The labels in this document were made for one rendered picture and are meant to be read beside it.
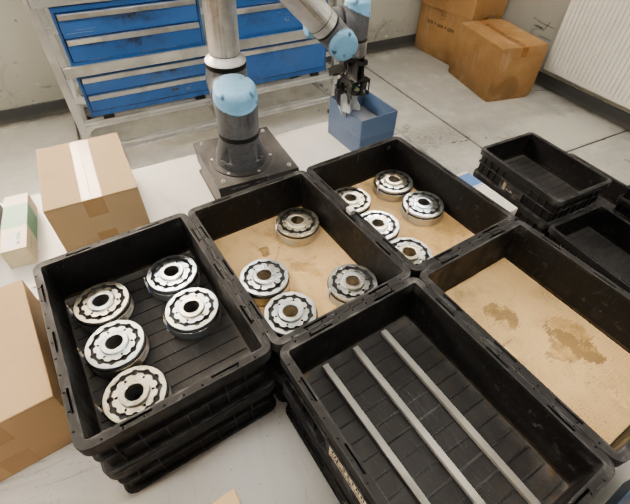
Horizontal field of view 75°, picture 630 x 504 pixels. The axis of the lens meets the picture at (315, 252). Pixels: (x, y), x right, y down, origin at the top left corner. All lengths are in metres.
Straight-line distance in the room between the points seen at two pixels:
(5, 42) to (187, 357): 2.98
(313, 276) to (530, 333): 0.45
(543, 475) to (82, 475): 0.77
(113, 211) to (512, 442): 1.02
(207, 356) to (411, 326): 0.39
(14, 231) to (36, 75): 2.37
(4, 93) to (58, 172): 2.39
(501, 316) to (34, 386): 0.86
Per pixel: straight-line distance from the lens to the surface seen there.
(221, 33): 1.24
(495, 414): 0.81
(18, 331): 0.94
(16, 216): 1.39
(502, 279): 0.99
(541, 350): 0.91
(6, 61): 3.59
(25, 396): 0.85
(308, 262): 0.93
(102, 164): 1.29
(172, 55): 2.68
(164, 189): 1.41
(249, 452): 0.86
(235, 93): 1.16
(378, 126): 1.48
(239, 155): 1.22
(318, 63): 3.08
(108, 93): 2.74
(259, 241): 0.98
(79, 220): 1.20
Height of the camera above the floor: 1.52
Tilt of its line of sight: 46 degrees down
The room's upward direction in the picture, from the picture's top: 1 degrees clockwise
